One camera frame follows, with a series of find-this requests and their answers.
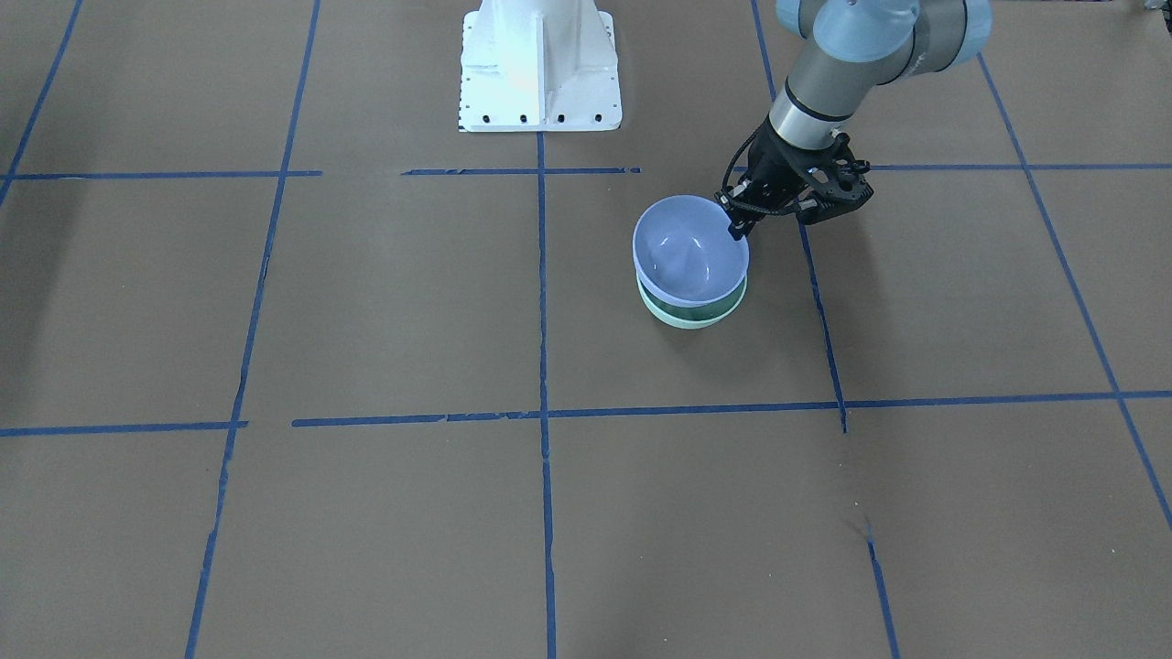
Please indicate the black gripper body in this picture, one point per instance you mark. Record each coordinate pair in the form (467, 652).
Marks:
(772, 171)

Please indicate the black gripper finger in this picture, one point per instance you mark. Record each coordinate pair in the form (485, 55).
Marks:
(738, 229)

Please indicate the blue plastic bowl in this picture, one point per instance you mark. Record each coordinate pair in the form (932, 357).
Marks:
(685, 255)

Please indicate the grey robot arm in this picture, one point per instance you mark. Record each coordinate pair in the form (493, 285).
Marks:
(851, 47)

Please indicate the green plastic bowl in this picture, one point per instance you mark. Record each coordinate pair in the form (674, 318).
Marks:
(692, 317)

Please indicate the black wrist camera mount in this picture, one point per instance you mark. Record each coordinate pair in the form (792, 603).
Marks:
(835, 178)

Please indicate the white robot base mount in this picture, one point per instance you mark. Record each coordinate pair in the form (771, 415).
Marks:
(539, 66)

